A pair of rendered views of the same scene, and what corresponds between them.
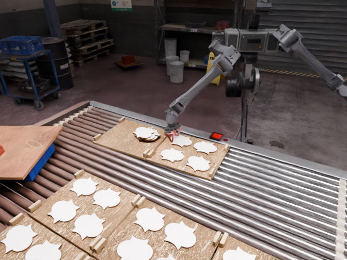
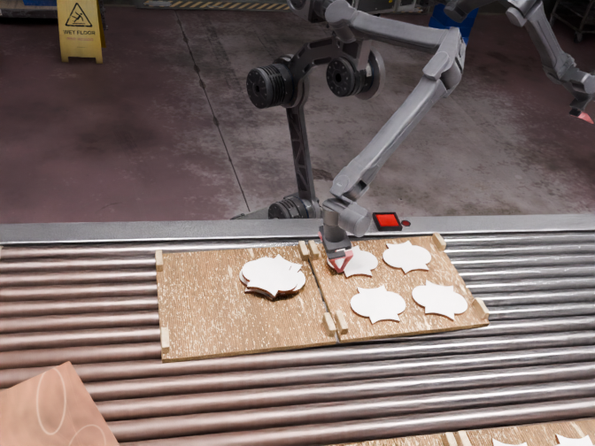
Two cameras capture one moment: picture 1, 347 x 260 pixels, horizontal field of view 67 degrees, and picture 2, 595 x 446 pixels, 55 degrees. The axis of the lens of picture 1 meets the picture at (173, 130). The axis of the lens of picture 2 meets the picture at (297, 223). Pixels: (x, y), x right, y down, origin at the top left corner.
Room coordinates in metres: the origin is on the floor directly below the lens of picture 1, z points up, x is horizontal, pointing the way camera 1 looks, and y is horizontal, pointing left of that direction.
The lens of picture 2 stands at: (0.72, 0.94, 2.00)
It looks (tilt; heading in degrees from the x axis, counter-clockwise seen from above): 38 degrees down; 313
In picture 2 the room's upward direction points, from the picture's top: 9 degrees clockwise
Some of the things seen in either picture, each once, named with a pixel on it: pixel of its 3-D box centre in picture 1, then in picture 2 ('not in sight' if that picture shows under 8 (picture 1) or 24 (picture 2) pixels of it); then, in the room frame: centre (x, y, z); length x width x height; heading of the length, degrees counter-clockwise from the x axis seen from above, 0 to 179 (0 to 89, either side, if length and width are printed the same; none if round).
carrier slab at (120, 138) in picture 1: (133, 137); (240, 296); (1.51, 0.28, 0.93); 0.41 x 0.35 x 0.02; 62
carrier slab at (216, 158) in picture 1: (189, 153); (392, 283); (1.31, -0.10, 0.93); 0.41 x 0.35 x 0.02; 63
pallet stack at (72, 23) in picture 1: (82, 42); not in sight; (6.83, 2.27, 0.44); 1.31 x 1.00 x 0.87; 156
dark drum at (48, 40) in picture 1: (53, 64); not in sight; (4.87, 2.26, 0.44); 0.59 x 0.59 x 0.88
